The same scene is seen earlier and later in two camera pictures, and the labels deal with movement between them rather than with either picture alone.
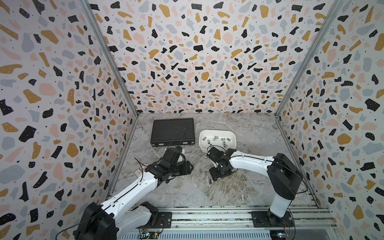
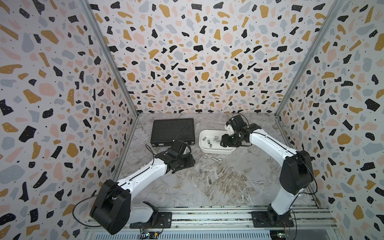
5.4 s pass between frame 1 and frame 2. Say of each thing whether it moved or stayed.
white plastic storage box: stayed
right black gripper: moved
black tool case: stayed
